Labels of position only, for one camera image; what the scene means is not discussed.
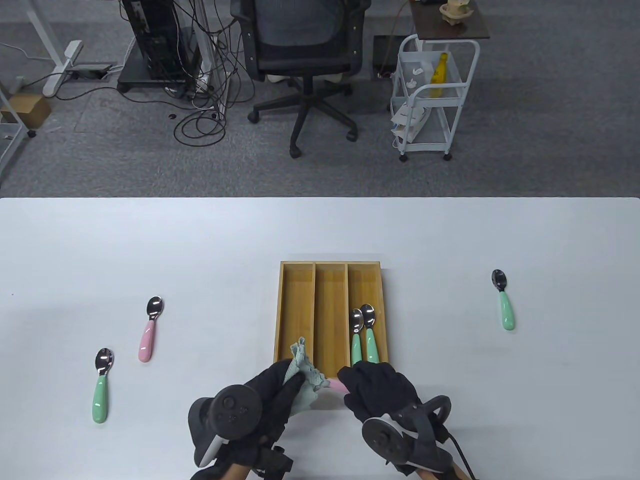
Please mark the black computer tower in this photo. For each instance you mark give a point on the black computer tower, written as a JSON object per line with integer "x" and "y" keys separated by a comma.
{"x": 150, "y": 40}

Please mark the white metal trolley cart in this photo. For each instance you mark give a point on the white metal trolley cart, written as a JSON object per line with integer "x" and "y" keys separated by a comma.
{"x": 425, "y": 146}

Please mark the dark brown side table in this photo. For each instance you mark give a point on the dark brown side table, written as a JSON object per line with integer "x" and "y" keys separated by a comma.
{"x": 450, "y": 30}

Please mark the person's right hand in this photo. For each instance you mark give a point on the person's right hand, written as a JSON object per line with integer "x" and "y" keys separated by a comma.
{"x": 380, "y": 390}

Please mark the yellow bottle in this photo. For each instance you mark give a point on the yellow bottle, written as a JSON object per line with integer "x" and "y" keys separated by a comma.
{"x": 439, "y": 75}

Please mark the person's left forearm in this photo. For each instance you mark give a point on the person's left forearm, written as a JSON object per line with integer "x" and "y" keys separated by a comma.
{"x": 235, "y": 472}

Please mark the cream ornament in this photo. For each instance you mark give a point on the cream ornament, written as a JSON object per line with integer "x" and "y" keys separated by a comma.
{"x": 455, "y": 12}

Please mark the black computer stand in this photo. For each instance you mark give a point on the black computer stand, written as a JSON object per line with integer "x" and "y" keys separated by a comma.
{"x": 150, "y": 84}

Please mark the person's left hand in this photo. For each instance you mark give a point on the person's left hand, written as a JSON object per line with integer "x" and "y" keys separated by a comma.
{"x": 272, "y": 385}

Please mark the small white items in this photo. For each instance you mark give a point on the small white items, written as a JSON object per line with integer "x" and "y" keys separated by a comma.
{"x": 414, "y": 77}

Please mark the green fish scale cleaning cloth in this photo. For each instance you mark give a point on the green fish scale cleaning cloth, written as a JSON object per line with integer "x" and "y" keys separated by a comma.
{"x": 302, "y": 400}

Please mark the person's right forearm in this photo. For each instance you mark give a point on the person's right forearm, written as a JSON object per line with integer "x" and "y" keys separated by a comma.
{"x": 430, "y": 475}

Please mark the white metal rack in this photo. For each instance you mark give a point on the white metal rack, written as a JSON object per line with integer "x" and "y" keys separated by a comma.
{"x": 10, "y": 132}

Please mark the black hand controller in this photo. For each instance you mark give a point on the black hand controller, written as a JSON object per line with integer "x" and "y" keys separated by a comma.
{"x": 232, "y": 410}
{"x": 385, "y": 440}

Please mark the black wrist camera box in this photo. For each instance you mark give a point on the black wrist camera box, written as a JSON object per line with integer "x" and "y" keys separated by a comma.
{"x": 272, "y": 457}

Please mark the brown cardboard box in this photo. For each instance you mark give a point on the brown cardboard box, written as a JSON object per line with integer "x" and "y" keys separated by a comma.
{"x": 27, "y": 110}

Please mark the white printed bag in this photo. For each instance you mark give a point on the white printed bag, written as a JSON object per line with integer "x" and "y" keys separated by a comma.
{"x": 407, "y": 120}

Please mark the black mesh office chair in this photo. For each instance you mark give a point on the black mesh office chair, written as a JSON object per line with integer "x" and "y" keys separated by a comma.
{"x": 306, "y": 105}

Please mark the wooden three-compartment tray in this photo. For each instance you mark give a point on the wooden three-compartment tray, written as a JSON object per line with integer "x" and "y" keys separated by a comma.
{"x": 330, "y": 310}

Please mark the black floor socket box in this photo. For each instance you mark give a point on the black floor socket box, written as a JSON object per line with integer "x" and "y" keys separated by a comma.
{"x": 90, "y": 71}

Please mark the white desk leg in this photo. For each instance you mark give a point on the white desk leg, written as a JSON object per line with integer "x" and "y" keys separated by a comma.
{"x": 62, "y": 60}
{"x": 206, "y": 50}

